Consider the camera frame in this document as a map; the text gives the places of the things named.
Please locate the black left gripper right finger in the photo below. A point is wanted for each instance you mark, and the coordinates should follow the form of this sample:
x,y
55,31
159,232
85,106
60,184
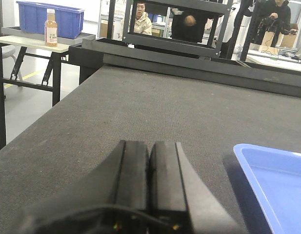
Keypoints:
x,y
180,198

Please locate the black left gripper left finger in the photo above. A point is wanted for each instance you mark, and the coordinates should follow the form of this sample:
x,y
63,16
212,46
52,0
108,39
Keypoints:
x,y
95,204

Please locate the light blue plastic tray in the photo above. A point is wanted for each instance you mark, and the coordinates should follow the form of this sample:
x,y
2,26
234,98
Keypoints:
x,y
274,176

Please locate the person in black clothes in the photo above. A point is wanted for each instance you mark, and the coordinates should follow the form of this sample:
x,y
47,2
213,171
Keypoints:
x,y
189,24

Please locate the person in beige hoodie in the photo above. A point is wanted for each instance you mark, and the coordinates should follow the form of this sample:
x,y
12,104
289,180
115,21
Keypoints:
x,y
143,24

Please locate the blue storage bin on table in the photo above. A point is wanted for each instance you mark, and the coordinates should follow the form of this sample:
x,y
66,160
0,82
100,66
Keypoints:
x,y
34,15

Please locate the orange juice bottle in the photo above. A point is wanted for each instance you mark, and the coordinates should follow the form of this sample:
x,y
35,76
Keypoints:
x,y
51,29

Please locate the person holding controller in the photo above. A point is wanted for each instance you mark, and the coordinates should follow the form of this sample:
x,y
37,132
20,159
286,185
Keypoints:
x,y
275,15

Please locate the black metal shelf frame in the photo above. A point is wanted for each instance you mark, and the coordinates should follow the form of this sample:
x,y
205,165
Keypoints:
x,y
213,33

